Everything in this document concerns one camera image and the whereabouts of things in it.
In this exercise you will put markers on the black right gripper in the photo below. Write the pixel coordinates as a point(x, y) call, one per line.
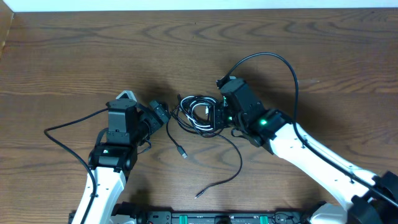
point(219, 115)

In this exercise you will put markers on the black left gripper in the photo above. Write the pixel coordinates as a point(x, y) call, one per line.
point(159, 112)

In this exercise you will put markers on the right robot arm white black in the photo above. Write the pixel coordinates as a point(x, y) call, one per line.
point(363, 196)

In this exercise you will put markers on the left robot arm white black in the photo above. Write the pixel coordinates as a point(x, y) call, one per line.
point(130, 125)

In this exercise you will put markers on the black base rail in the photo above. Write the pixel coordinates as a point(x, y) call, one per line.
point(132, 213)

